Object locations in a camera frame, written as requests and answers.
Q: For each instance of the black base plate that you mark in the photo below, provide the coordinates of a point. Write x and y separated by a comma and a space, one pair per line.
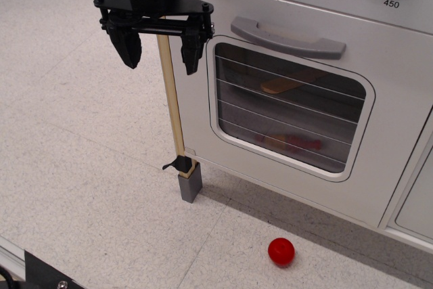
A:
43, 275

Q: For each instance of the aluminium rail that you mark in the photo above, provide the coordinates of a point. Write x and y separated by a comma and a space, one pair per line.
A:
13, 259

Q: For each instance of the white drawer front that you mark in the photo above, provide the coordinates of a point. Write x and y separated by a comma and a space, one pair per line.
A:
415, 214

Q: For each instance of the red toy bottle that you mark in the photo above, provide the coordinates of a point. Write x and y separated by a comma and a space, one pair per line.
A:
288, 143

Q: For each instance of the grey oven door handle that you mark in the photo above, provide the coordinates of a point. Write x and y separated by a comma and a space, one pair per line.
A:
323, 49

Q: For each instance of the red ball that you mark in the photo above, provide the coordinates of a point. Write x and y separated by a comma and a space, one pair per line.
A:
281, 251

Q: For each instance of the grey leg foot cap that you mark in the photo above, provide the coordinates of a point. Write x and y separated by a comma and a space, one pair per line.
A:
191, 186

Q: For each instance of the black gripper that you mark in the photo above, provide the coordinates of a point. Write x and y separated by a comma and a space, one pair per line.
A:
125, 19

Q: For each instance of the black tape strip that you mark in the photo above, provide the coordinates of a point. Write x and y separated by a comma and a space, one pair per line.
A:
180, 163

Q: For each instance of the wooden spatula in oven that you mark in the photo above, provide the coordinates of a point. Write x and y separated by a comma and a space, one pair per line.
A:
295, 80

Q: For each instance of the white oven door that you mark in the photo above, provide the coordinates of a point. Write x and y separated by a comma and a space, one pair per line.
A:
370, 111

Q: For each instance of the wooden corner leg post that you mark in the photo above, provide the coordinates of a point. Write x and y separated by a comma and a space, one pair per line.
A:
171, 93

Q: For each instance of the white toy oven cabinet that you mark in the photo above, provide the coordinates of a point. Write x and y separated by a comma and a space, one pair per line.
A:
328, 102

